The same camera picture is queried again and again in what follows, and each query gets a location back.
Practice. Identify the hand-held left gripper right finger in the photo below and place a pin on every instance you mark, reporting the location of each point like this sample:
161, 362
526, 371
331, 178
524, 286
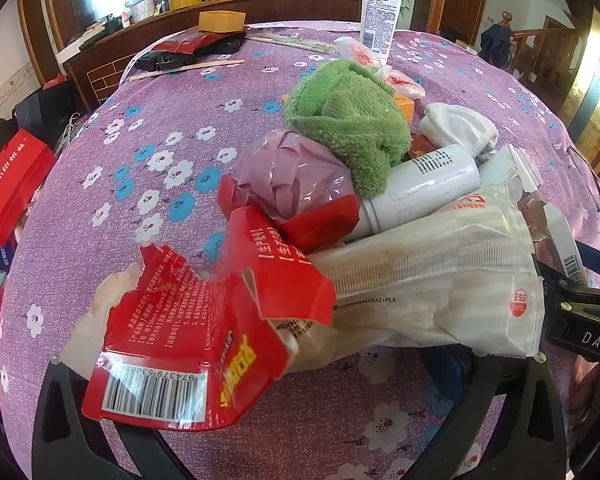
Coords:
452, 375

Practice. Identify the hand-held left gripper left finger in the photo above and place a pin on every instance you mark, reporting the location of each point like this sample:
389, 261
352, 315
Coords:
125, 452

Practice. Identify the white barcode box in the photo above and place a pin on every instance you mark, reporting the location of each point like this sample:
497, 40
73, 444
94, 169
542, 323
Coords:
565, 240

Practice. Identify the striped white plastic package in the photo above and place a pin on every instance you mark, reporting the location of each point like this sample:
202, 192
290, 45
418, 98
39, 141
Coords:
430, 280

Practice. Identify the red torn snack wrapper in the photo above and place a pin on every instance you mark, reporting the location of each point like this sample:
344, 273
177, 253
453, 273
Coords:
190, 320

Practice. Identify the white sock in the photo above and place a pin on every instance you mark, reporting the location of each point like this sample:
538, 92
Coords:
460, 127

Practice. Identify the small orange box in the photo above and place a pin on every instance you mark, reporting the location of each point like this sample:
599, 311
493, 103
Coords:
404, 107

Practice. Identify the clear red-print wrapper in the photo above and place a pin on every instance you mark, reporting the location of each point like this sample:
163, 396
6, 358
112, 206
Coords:
357, 52
402, 84

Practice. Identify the green towel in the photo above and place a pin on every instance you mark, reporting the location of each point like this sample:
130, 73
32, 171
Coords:
350, 115

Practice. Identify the white folded carton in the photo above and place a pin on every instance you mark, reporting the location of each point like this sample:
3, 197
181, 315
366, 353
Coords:
510, 167

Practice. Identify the white cylinder bottle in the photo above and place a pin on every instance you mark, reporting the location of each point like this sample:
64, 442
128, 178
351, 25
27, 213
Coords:
420, 180

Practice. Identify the dark red snack packet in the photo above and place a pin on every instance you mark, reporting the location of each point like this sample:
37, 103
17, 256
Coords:
421, 145

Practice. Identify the wooden stair railing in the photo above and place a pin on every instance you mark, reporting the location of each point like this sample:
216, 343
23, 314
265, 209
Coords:
545, 42

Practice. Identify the dark jacket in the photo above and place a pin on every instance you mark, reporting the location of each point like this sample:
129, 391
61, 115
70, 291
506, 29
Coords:
495, 45

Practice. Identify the pink plastic bag bundle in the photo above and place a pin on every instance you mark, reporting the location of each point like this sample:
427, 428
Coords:
290, 170

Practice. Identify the red shopping bag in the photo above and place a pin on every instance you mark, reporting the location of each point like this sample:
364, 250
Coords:
15, 185

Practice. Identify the white lotion tube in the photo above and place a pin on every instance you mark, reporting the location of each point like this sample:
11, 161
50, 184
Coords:
382, 5

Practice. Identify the purple floral tablecloth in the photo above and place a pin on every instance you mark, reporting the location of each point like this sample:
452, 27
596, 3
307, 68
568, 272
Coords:
180, 110

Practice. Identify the navy shopping bag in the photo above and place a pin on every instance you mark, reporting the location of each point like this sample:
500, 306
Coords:
45, 105

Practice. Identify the paper-sleeved chopsticks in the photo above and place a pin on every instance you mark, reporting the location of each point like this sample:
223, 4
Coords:
290, 42

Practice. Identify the light wooden stick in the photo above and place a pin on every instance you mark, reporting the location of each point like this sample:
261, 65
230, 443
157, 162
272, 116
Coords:
190, 67

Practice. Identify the wooden counter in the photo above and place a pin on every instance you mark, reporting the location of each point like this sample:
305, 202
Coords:
280, 10

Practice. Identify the red foil bag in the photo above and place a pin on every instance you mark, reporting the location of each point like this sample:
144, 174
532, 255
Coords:
185, 42

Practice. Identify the yellow bowl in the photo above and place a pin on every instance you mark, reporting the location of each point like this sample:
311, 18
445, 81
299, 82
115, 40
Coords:
222, 21

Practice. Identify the white textured tin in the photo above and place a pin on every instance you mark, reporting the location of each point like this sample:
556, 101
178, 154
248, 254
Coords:
139, 8

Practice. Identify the yellow box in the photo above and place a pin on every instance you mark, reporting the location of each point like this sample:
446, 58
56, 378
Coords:
184, 1

